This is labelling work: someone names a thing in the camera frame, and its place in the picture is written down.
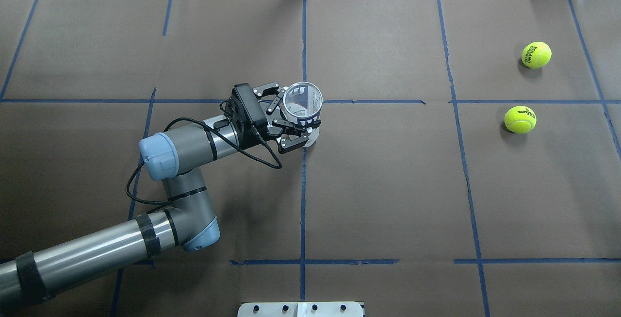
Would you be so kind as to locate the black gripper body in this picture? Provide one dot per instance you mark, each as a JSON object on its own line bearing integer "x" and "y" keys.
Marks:
{"x": 270, "y": 131}

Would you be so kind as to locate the Wilson tennis ball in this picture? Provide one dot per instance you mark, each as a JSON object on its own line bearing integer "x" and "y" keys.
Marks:
{"x": 520, "y": 119}

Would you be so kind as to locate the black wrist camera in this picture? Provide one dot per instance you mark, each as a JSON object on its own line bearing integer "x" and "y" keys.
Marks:
{"x": 248, "y": 110}

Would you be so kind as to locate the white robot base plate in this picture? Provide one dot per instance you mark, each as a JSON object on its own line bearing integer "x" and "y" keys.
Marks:
{"x": 303, "y": 309}

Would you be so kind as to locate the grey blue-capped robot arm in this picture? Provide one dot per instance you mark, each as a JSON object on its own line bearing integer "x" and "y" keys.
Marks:
{"x": 67, "y": 152}

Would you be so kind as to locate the Roland Garros tennis ball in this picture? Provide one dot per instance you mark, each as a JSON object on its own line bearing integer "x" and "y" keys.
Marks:
{"x": 536, "y": 55}

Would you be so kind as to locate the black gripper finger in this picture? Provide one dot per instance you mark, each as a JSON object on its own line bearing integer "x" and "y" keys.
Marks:
{"x": 290, "y": 125}
{"x": 270, "y": 89}

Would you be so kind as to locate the clear tennis ball can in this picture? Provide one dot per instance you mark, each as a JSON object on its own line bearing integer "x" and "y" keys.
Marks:
{"x": 302, "y": 102}

